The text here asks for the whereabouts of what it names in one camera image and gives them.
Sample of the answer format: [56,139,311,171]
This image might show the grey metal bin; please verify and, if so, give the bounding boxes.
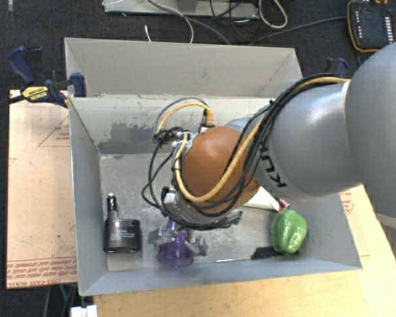
[64,37,364,297]

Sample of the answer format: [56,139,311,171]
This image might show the black cylinder on white bracket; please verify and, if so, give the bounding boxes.
[160,185,178,208]

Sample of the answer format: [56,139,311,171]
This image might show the black car charger adapter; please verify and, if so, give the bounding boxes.
[102,192,143,254]

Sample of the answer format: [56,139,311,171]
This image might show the white flat packet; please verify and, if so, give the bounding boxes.
[242,187,282,212]

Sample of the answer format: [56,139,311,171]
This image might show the clear purple plastic cup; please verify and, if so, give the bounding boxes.
[156,218,195,269]

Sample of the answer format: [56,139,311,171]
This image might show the green toy pepper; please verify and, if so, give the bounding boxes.
[271,209,308,256]

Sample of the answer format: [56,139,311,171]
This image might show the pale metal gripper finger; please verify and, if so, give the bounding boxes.
[147,228,169,247]
[187,236,209,258]

